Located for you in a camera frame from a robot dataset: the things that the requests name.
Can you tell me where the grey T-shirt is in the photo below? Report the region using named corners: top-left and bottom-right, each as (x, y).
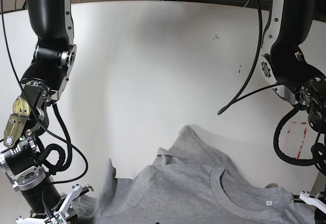
top-left (73, 126), bottom-right (315, 223)

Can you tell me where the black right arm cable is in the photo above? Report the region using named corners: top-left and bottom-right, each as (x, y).
top-left (0, 0), bottom-right (90, 186)

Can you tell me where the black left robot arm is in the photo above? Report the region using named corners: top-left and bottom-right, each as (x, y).
top-left (259, 0), bottom-right (325, 175)

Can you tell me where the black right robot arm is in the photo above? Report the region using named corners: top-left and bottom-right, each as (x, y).
top-left (1, 0), bottom-right (92, 223)

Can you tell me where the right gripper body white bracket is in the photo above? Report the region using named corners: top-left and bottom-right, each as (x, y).
top-left (16, 175), bottom-right (93, 223)

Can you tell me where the right table cable grommet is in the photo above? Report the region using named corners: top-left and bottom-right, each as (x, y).
top-left (265, 183), bottom-right (278, 188)

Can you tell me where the red tape rectangle marking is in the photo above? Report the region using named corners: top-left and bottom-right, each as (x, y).
top-left (283, 121), bottom-right (308, 159)

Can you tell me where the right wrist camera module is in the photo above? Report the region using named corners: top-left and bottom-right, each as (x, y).
top-left (49, 215), bottom-right (68, 224)

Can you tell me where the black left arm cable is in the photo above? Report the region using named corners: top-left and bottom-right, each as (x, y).
top-left (217, 0), bottom-right (326, 167)

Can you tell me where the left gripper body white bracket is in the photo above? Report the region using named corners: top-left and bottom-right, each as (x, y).
top-left (292, 191), bottom-right (325, 223)

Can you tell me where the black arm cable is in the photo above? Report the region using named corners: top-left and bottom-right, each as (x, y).
top-left (217, 0), bottom-right (326, 167)
top-left (0, 0), bottom-right (90, 186)

